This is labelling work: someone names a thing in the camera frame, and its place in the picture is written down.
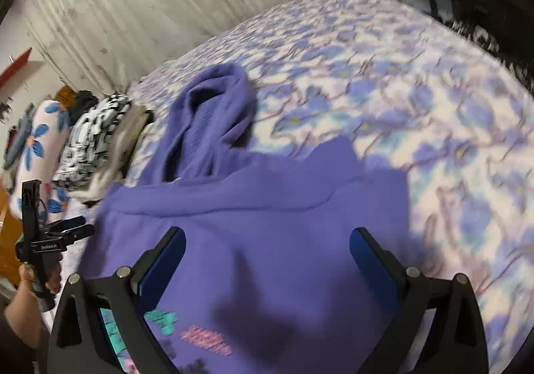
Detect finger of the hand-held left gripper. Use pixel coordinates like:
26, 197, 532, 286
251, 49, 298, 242
49, 216, 87, 234
60, 225, 96, 249

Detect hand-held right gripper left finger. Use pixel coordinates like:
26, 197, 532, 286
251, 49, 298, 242
48, 226, 187, 374

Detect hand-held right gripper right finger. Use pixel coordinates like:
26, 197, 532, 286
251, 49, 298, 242
349, 227, 489, 374

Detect purple zip hoodie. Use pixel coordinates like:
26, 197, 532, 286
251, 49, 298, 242
77, 64, 412, 374

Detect grey crumpled clothes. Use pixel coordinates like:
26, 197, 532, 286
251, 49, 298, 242
4, 105, 36, 168

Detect person's left hand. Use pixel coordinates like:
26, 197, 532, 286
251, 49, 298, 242
17, 251, 64, 295

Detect black white printed folded garment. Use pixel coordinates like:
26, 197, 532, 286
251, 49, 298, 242
52, 94, 132, 191

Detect rolled blue floral quilt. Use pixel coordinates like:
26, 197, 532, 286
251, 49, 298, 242
2, 99, 73, 220

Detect cream folded garment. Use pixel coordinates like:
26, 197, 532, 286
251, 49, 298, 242
83, 107, 153, 208

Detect black crumpled clothing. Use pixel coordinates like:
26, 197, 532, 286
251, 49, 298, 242
73, 90, 98, 112

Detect purple cat print blanket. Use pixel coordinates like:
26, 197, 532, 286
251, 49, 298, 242
50, 0, 534, 374

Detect white patterned curtain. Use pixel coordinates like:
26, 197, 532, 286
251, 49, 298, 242
17, 0, 405, 95

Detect black white patterned cloth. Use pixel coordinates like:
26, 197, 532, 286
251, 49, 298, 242
451, 11, 534, 78

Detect red wall shelf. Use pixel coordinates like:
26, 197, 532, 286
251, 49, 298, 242
0, 48, 33, 85

